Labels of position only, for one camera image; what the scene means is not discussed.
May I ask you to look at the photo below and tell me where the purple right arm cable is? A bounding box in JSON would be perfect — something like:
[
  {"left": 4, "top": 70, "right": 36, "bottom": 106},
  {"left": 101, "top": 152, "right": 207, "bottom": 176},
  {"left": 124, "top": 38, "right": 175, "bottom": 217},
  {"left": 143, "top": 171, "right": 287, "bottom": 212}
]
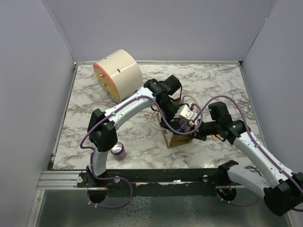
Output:
[{"left": 193, "top": 95, "right": 303, "bottom": 212}]

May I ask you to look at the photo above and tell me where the orange snack packet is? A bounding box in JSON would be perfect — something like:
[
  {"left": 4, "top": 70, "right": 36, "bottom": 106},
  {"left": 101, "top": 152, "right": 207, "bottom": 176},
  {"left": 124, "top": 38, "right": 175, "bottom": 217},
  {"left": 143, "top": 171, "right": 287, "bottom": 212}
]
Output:
[{"left": 212, "top": 135, "right": 223, "bottom": 140}]

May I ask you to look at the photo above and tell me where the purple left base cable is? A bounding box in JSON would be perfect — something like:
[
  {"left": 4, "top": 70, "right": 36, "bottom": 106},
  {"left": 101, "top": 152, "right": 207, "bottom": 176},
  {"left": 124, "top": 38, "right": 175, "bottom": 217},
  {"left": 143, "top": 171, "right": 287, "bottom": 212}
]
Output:
[{"left": 87, "top": 176, "right": 133, "bottom": 209}]

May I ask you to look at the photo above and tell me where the black base frame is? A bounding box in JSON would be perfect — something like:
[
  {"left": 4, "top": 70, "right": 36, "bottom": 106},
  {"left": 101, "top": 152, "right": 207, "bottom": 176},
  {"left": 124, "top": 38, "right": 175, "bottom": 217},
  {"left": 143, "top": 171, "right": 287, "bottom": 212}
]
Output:
[{"left": 77, "top": 168, "right": 231, "bottom": 197}]

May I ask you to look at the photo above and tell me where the purple fanta can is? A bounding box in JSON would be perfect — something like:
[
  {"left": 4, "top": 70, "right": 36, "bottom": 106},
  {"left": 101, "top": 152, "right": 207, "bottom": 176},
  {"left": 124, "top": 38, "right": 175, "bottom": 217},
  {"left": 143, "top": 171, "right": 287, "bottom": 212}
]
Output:
[
  {"left": 110, "top": 142, "right": 126, "bottom": 161},
  {"left": 176, "top": 121, "right": 187, "bottom": 133}
]

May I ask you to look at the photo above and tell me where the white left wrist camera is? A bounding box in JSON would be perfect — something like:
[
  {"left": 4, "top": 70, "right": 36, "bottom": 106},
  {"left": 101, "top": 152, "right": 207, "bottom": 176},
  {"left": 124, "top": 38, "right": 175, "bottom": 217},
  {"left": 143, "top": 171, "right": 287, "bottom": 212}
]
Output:
[{"left": 177, "top": 105, "right": 197, "bottom": 123}]

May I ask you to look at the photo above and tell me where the purple fanta can front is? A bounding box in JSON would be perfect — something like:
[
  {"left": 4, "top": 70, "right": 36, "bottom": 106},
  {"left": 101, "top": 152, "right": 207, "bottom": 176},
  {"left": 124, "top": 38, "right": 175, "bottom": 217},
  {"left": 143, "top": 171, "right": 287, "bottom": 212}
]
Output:
[{"left": 110, "top": 142, "right": 126, "bottom": 161}]

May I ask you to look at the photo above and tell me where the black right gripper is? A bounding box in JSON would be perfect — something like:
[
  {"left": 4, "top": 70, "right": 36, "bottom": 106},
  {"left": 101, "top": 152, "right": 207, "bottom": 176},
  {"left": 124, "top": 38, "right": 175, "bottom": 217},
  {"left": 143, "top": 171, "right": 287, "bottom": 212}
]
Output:
[{"left": 187, "top": 119, "right": 221, "bottom": 141}]

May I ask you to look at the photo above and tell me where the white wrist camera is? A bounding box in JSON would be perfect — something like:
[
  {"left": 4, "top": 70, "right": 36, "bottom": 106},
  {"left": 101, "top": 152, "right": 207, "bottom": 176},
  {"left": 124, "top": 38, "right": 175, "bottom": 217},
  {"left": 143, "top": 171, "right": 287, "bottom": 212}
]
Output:
[
  {"left": 187, "top": 119, "right": 197, "bottom": 127},
  {"left": 177, "top": 105, "right": 197, "bottom": 123}
]

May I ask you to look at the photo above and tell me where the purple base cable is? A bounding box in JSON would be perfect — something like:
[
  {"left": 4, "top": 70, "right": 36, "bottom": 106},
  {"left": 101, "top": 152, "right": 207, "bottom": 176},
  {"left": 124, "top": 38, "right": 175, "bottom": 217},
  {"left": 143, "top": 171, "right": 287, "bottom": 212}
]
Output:
[
  {"left": 87, "top": 176, "right": 133, "bottom": 209},
  {"left": 220, "top": 165, "right": 263, "bottom": 206}
]

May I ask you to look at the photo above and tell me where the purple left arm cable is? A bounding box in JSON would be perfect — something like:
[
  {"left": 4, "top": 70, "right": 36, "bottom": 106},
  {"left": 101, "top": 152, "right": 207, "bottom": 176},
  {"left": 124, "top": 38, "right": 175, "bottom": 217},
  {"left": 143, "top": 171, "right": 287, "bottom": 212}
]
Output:
[{"left": 80, "top": 96, "right": 204, "bottom": 177}]

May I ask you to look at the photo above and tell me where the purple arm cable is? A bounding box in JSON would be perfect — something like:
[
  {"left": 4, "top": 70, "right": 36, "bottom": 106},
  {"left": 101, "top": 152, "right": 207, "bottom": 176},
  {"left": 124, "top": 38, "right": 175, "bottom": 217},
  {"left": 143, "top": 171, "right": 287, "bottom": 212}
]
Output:
[
  {"left": 80, "top": 96, "right": 204, "bottom": 177},
  {"left": 193, "top": 95, "right": 303, "bottom": 212}
]

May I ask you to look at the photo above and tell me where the cream cylindrical drum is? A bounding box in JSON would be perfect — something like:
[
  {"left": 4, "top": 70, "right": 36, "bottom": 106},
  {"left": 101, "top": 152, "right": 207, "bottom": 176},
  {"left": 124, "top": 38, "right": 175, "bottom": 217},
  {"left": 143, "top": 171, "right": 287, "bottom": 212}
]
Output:
[{"left": 93, "top": 49, "right": 143, "bottom": 103}]

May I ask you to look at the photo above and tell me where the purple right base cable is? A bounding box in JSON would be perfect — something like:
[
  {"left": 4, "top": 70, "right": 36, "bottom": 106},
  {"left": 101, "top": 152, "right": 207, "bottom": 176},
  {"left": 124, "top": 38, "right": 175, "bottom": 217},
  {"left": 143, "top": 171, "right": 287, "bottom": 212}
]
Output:
[{"left": 220, "top": 165, "right": 263, "bottom": 206}]

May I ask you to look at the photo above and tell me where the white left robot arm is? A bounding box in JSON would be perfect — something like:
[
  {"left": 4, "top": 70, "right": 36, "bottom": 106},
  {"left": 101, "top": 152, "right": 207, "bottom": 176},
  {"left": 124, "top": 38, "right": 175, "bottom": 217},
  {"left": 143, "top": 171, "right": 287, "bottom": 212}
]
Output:
[{"left": 84, "top": 75, "right": 182, "bottom": 187}]

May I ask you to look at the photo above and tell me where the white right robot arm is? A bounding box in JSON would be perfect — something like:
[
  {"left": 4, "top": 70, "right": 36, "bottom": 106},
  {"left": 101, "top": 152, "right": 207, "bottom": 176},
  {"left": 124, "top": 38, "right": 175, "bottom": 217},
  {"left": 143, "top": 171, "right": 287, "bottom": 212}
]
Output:
[{"left": 198, "top": 102, "right": 303, "bottom": 216}]

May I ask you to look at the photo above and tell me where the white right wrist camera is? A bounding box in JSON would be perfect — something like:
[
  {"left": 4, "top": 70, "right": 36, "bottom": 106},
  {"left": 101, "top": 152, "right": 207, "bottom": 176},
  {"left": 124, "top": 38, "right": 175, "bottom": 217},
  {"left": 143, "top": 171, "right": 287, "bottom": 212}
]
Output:
[{"left": 187, "top": 119, "right": 197, "bottom": 127}]

